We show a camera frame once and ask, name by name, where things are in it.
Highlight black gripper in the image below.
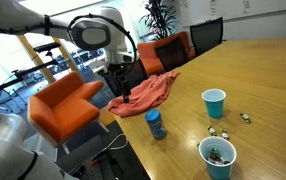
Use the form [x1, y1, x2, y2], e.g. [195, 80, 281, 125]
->
[113, 64, 134, 103]

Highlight blue plastic cup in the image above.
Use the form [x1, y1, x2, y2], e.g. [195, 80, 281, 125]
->
[198, 136, 238, 180]
[201, 88, 227, 120]

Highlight orange crumpled cloth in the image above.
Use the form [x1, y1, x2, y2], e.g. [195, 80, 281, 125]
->
[107, 70, 181, 118]

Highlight small blue bottle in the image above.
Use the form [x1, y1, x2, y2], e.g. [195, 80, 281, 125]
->
[144, 109, 168, 141]

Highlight black mesh office chair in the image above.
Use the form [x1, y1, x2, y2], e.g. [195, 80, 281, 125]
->
[154, 36, 189, 73]
[189, 17, 225, 57]

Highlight orange armchair white legs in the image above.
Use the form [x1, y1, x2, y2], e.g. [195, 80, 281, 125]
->
[27, 70, 110, 155]

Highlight yellow slanted pillar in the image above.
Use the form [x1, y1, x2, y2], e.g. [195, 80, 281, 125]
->
[52, 37, 81, 74]
[16, 34, 57, 84]

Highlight grey metal robot stand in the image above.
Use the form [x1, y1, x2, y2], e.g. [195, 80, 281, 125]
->
[55, 134, 117, 180]

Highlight green potted plant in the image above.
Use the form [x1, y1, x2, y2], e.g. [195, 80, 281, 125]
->
[139, 0, 177, 41]

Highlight brown wrapped candy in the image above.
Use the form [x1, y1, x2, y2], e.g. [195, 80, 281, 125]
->
[220, 128, 230, 141]

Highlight white floor cable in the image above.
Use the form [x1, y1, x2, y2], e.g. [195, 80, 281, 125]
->
[106, 133, 130, 152]

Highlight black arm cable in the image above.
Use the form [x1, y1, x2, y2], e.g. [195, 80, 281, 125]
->
[0, 13, 138, 81]

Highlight black camera on stand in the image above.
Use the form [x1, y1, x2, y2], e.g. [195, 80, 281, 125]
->
[32, 41, 61, 54]

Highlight black metal rail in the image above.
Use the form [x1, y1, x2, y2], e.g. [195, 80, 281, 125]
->
[0, 59, 59, 98]

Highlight white wall whiteboard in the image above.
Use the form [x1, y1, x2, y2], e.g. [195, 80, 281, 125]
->
[179, 0, 286, 28]

